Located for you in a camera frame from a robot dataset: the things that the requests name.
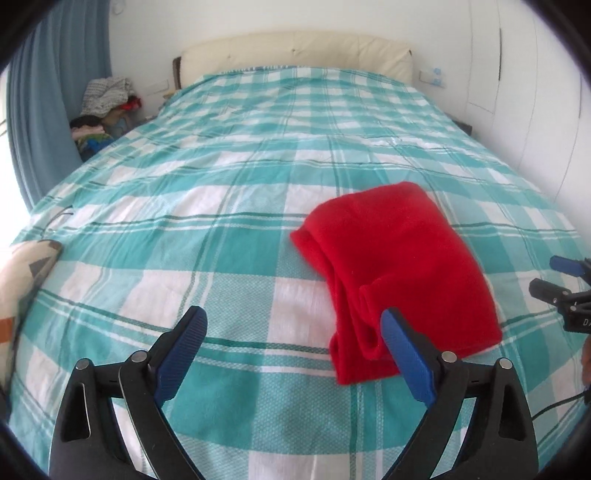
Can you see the cream padded headboard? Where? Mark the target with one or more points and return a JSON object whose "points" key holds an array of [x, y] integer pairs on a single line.
{"points": [[295, 50]]}

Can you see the grey checked cloth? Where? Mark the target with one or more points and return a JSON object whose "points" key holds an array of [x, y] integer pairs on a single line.
{"points": [[106, 94]]}

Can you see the white wardrobe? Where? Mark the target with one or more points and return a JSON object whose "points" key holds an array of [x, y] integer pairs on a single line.
{"points": [[521, 69]]}

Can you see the pile of colourful clothes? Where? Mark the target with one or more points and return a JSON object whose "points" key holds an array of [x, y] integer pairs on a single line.
{"points": [[99, 134]]}

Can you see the patterned cream pillow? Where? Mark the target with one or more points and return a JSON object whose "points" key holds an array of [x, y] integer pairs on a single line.
{"points": [[18, 286]]}

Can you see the blue curtain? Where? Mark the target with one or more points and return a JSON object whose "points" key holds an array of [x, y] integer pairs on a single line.
{"points": [[46, 115]]}

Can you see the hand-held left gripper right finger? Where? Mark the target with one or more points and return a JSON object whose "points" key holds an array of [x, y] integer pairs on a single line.
{"points": [[408, 355]]}

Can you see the teal plaid bedsheet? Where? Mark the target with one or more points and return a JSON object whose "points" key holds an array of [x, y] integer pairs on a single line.
{"points": [[207, 184]]}

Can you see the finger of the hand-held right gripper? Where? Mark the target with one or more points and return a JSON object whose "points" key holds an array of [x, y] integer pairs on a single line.
{"points": [[547, 290], [565, 265]]}

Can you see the red sweater with white dog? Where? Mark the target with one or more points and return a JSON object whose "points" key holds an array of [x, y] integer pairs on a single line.
{"points": [[392, 254]]}

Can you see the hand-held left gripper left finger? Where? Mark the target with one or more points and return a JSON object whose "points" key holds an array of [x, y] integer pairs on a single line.
{"points": [[180, 360]]}

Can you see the white wall socket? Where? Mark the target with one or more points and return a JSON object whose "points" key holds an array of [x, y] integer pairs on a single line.
{"points": [[431, 77]]}

